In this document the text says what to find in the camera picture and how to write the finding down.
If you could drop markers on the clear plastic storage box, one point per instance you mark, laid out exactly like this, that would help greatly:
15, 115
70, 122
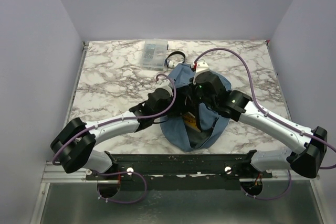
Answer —
154, 54

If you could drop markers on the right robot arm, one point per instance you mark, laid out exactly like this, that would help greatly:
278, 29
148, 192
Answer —
305, 146

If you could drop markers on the yellow Treehouse book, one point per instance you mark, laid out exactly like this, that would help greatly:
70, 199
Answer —
190, 121

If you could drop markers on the white earbud charger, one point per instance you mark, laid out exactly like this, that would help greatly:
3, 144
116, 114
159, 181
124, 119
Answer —
171, 64

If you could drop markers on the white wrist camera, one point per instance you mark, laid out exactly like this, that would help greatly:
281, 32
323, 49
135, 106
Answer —
167, 86
199, 67

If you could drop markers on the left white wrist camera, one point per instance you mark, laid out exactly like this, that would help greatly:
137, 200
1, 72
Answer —
167, 86

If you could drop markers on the blue student backpack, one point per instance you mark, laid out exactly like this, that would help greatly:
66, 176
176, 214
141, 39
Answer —
209, 122

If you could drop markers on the aluminium frame rail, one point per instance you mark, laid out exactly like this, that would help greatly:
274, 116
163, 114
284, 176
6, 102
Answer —
56, 174

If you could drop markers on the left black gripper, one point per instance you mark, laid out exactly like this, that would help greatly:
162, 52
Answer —
179, 108

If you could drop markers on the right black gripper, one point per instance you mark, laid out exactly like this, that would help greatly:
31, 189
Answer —
199, 100

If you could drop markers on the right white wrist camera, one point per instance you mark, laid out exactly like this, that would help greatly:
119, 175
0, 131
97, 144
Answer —
199, 67

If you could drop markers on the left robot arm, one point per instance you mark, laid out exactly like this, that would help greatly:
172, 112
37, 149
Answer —
73, 146

